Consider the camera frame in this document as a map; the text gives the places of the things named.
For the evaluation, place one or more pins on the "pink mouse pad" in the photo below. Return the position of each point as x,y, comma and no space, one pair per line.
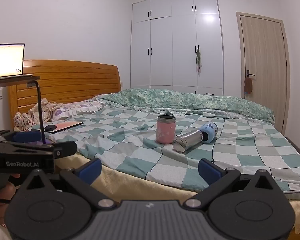
66,126

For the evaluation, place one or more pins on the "yellow mattress pad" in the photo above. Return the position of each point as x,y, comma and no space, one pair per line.
125,180

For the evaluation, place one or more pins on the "purple floral pillow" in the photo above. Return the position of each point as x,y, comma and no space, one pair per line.
75,108

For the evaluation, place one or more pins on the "brown hanging cloth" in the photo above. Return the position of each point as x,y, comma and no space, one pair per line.
248,85

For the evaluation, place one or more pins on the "wooden door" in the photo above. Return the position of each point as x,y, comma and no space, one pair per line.
263,67

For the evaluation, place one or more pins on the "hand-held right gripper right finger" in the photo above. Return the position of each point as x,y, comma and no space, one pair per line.
209,171

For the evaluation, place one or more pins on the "spotted cream cloth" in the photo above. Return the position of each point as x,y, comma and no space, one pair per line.
23,122

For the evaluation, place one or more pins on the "laptop with lit screen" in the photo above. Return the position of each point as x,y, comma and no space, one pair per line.
6,61

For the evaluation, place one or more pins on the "black computer mouse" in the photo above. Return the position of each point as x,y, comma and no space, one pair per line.
50,128

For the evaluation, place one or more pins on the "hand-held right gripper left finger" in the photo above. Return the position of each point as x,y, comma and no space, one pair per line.
89,171

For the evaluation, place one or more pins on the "wooden headboard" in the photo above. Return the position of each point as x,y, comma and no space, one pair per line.
72,80

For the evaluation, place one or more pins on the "green hanging ornament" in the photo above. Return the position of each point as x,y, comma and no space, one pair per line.
198,58

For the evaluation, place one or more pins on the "green floral duvet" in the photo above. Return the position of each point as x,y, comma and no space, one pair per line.
180,101

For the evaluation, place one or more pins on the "pink floral cloth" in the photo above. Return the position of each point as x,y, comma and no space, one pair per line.
48,110

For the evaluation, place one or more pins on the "checked green bed sheet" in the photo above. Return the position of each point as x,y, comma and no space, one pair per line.
130,140

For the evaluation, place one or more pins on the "pink steel cup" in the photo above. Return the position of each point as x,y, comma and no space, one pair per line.
166,131

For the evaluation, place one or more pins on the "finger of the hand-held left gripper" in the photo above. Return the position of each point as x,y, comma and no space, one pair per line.
27,136
65,148

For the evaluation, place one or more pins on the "steel cup with blue lid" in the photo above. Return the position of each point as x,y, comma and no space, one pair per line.
190,140

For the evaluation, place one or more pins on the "black-legged side table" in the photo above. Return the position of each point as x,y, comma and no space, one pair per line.
12,80

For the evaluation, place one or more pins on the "person's left hand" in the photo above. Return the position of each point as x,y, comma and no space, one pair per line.
2,197

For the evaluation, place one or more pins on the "white wardrobe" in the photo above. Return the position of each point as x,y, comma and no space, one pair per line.
175,45

